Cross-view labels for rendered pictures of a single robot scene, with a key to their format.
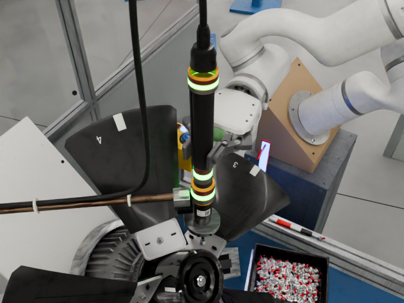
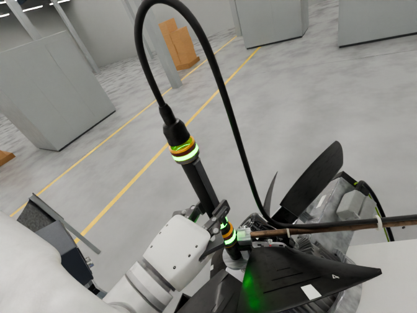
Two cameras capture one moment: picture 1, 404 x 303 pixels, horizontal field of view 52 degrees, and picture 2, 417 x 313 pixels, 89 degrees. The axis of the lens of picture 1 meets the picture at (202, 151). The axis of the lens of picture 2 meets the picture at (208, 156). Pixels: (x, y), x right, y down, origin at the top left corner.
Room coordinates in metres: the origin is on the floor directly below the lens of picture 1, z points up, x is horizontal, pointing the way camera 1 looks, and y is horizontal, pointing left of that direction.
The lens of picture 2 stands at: (0.74, 0.16, 1.79)
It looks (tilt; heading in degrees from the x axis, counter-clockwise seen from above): 35 degrees down; 206
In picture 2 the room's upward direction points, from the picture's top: 23 degrees counter-clockwise
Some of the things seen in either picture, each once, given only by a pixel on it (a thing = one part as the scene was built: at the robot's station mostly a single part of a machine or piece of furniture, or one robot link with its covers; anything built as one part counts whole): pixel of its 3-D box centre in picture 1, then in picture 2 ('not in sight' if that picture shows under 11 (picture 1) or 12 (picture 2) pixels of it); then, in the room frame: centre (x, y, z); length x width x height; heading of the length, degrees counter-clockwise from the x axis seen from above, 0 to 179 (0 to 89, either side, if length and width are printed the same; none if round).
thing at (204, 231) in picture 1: (197, 208); (236, 246); (0.48, 0.01, 1.31); 0.09 x 0.07 x 0.10; 96
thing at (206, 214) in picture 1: (202, 151); (212, 206); (0.49, 0.00, 1.46); 0.04 x 0.04 x 0.46
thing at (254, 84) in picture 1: (245, 97); (149, 282); (0.63, -0.08, 1.46); 0.09 x 0.03 x 0.08; 61
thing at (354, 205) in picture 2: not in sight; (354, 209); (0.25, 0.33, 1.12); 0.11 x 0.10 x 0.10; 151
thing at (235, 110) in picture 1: (230, 115); (176, 251); (0.58, -0.05, 1.46); 0.11 x 0.10 x 0.07; 151
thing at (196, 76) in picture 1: (203, 79); (184, 150); (0.49, 0.00, 1.61); 0.04 x 0.04 x 0.03
